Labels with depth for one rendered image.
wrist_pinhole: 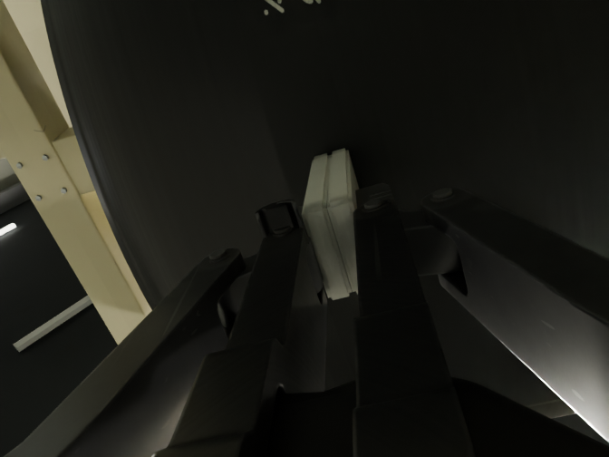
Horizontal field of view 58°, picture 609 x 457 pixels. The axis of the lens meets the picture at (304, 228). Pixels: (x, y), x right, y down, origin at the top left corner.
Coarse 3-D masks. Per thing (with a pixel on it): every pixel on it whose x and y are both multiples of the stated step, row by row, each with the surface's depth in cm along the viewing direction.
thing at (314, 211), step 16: (320, 160) 21; (320, 176) 19; (320, 192) 17; (304, 208) 16; (320, 208) 16; (304, 224) 16; (320, 224) 16; (320, 240) 16; (336, 240) 16; (320, 256) 16; (336, 256) 16; (336, 272) 16; (336, 288) 16
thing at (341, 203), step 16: (336, 160) 20; (336, 176) 18; (352, 176) 19; (336, 192) 16; (352, 192) 17; (336, 208) 16; (352, 208) 16; (336, 224) 16; (352, 224) 16; (352, 240) 16; (352, 256) 16; (352, 272) 16; (352, 288) 17
